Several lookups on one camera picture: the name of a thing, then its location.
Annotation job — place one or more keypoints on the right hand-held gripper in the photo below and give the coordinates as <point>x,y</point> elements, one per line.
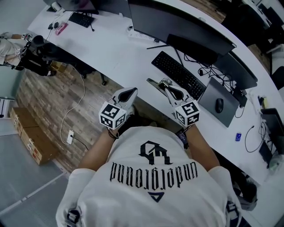
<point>187,113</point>

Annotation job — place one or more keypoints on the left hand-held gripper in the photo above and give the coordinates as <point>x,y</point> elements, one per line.
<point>111,115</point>

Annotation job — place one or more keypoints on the silver metal tool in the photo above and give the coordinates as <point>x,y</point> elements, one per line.
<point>155,83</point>

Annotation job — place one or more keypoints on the person's left forearm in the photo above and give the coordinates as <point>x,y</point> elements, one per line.
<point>95,150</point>

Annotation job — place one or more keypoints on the person's right forearm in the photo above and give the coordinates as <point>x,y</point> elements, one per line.
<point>199,146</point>

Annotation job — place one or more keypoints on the black keyboard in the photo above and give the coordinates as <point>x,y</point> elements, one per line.
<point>177,73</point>
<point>81,19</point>

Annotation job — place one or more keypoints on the black computer mouse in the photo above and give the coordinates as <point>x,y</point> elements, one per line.
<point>219,105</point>

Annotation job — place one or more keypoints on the grey mouse pad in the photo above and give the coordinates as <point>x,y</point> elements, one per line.
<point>231,108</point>

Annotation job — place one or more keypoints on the long white power strip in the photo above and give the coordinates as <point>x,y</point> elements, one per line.
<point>142,36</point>

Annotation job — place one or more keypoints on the dark grey monitor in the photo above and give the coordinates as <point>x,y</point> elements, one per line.
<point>239,71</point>

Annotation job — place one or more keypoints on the small white round device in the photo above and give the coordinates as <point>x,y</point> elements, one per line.
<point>131,28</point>

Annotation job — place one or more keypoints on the small blue object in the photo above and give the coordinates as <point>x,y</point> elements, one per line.
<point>238,136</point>

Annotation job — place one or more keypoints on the small cardboard box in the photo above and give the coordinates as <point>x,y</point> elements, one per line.
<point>58,66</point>

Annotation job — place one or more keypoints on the large curved black monitor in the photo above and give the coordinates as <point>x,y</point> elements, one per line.
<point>166,22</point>

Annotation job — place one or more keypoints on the pink plastic object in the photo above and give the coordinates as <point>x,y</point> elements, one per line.
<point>61,28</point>

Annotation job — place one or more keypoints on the person in white t-shirt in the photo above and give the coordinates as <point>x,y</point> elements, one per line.
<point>144,195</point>

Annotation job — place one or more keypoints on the white cylindrical container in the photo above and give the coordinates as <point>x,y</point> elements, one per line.
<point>56,6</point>

